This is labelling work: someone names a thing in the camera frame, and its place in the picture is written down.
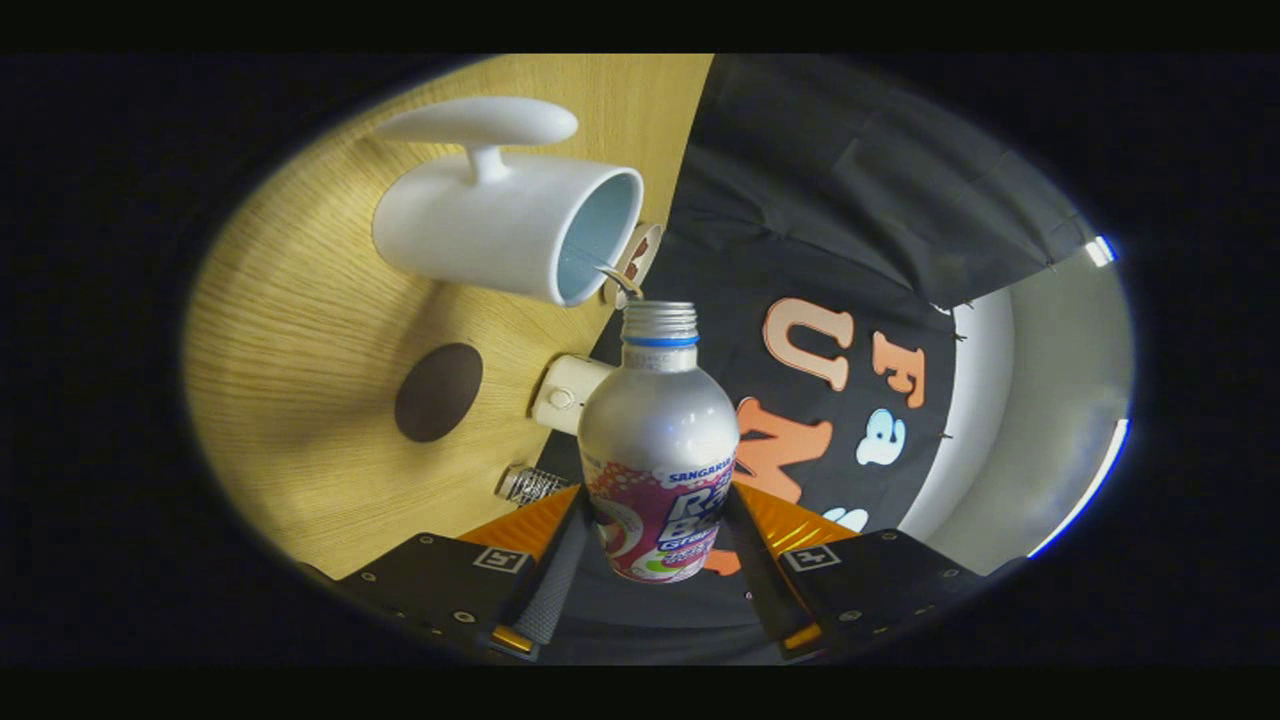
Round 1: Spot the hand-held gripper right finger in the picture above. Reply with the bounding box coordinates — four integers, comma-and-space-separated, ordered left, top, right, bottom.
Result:
722, 483, 986, 661

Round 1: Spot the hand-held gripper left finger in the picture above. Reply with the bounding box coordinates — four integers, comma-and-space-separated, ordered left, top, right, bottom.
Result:
335, 485, 591, 661

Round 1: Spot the silver juice bottle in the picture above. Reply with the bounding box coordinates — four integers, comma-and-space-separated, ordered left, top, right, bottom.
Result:
577, 300, 741, 584

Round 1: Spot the dark brown round coaster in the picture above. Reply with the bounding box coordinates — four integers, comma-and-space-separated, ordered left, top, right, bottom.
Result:
394, 343, 484, 444

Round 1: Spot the white cup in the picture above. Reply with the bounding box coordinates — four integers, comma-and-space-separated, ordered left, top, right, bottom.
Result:
371, 96, 646, 308

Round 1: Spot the white toaster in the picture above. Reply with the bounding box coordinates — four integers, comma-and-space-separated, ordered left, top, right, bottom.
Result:
530, 354, 613, 436

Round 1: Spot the ceiling light panel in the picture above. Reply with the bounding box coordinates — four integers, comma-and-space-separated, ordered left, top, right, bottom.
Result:
1028, 418, 1132, 560

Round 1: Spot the wooden table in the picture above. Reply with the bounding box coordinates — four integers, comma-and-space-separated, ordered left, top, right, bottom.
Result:
183, 55, 716, 581

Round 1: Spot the white round plate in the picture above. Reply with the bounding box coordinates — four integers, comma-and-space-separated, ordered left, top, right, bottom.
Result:
603, 222, 664, 308

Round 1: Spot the black backdrop cloth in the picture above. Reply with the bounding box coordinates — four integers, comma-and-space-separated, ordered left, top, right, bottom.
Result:
545, 55, 1101, 666

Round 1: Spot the metal wire holder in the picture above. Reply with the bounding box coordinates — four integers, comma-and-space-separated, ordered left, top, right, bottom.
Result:
495, 464, 571, 506

